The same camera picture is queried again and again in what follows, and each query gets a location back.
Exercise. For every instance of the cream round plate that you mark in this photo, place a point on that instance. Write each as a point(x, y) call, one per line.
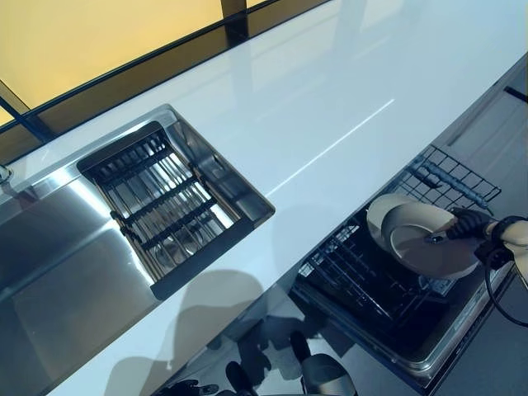
point(377, 218)
point(425, 255)

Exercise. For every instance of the black dishwasher plate rack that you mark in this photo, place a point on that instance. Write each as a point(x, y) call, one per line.
point(354, 280)

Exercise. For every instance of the chrome faucet pipe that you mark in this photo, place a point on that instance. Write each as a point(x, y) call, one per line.
point(4, 175)

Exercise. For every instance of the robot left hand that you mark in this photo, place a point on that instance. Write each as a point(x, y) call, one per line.
point(191, 389)

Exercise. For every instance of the dark window frame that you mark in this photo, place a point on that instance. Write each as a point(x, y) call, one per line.
point(235, 20)

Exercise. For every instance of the black sink dish rack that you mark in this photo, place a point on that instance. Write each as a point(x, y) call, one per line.
point(165, 206)

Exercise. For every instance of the open built-in dishwasher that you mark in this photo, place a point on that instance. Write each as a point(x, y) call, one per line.
point(371, 321)

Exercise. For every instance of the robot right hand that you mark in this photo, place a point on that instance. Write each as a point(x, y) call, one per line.
point(472, 224)

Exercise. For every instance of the white cabinet door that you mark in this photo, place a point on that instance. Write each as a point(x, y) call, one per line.
point(486, 111)

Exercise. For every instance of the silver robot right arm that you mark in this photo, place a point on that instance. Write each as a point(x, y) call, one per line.
point(515, 235)

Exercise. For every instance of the stainless steel kitchen sink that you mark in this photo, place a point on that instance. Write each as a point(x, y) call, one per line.
point(62, 255)

